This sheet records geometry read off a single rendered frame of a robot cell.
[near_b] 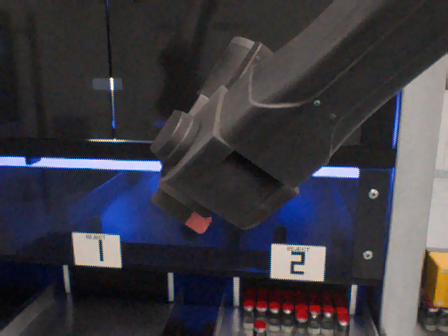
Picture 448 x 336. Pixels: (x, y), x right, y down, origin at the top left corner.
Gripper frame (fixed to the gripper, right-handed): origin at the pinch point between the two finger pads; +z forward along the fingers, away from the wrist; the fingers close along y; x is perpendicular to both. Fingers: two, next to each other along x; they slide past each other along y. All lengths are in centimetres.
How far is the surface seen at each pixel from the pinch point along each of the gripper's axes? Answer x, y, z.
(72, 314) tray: -10.4, 37.1, 24.0
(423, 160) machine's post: 23.5, -17.6, 10.6
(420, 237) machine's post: 30.3, -8.3, 14.3
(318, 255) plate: 19.3, 2.6, 16.1
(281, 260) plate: 14.9, 6.6, 16.8
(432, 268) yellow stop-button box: 35.7, -5.6, 17.7
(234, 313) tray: 14.3, 20.5, 26.9
